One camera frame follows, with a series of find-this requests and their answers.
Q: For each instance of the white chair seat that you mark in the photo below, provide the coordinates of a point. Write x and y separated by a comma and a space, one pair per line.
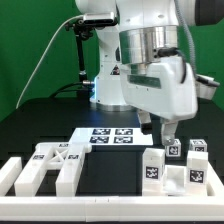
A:
175, 179

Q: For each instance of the white U-shaped fence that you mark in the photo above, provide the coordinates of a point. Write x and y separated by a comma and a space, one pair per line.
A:
100, 209

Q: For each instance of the black camera stand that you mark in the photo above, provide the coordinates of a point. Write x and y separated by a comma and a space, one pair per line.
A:
82, 33

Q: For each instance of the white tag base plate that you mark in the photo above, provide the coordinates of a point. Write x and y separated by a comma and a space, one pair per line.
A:
111, 136

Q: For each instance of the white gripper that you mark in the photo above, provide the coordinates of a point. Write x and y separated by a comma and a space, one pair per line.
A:
157, 89

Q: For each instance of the white tagged cube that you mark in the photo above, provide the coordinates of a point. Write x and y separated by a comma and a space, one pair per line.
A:
198, 145
174, 150

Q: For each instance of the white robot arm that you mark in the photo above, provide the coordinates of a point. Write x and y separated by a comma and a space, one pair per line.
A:
147, 30

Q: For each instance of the grey camera on stand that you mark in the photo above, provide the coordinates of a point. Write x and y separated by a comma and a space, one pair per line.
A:
100, 19

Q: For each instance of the white chair back frame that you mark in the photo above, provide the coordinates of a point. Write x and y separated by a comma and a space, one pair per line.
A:
67, 158

